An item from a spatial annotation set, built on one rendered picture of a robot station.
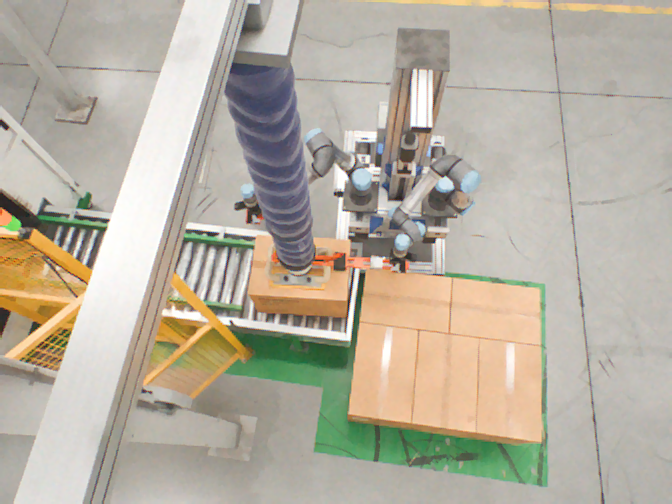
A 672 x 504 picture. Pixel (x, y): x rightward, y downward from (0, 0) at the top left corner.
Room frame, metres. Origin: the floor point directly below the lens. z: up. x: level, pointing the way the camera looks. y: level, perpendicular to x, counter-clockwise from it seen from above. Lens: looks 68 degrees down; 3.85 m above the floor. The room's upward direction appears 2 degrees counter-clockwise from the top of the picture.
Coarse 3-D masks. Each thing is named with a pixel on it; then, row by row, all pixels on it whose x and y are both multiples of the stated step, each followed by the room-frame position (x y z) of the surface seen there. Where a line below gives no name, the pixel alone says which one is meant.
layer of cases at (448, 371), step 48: (384, 288) 1.05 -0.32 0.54; (432, 288) 1.04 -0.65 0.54; (480, 288) 1.02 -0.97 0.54; (528, 288) 1.01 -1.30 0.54; (384, 336) 0.72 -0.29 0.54; (432, 336) 0.71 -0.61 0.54; (480, 336) 0.69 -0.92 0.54; (528, 336) 0.68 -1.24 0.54; (384, 384) 0.41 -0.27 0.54; (432, 384) 0.40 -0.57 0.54; (480, 384) 0.39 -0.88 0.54; (528, 384) 0.37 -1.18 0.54; (480, 432) 0.10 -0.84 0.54; (528, 432) 0.09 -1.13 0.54
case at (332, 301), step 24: (264, 240) 1.28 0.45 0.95; (336, 240) 1.25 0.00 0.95; (264, 264) 1.11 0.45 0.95; (264, 288) 0.96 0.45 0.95; (288, 288) 0.95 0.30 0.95; (336, 288) 0.94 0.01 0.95; (264, 312) 0.92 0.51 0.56; (288, 312) 0.90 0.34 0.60; (312, 312) 0.88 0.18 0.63; (336, 312) 0.86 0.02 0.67
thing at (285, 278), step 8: (272, 272) 1.05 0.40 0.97; (280, 272) 1.05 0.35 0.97; (272, 280) 1.00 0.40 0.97; (280, 280) 1.00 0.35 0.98; (288, 280) 0.99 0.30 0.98; (304, 280) 0.99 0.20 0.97; (312, 280) 0.99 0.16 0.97; (296, 288) 0.94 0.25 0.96; (304, 288) 0.94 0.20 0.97; (312, 288) 0.94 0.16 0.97; (320, 288) 0.94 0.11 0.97
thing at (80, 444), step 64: (192, 0) 0.93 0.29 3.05; (192, 64) 0.75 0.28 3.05; (192, 128) 0.59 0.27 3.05; (128, 192) 0.46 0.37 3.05; (192, 192) 0.50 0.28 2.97; (128, 256) 0.33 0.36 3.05; (128, 320) 0.22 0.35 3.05; (64, 384) 0.12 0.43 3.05; (128, 384) 0.12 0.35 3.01; (64, 448) 0.03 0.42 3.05
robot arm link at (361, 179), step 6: (360, 168) 1.59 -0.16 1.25; (354, 174) 1.54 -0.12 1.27; (360, 174) 1.53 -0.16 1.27; (366, 174) 1.53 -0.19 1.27; (354, 180) 1.50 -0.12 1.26; (360, 180) 1.50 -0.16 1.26; (366, 180) 1.50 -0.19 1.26; (354, 186) 1.48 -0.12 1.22; (360, 186) 1.46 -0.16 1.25; (366, 186) 1.47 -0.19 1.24; (354, 192) 1.48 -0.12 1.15; (360, 192) 1.46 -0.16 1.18; (366, 192) 1.47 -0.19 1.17
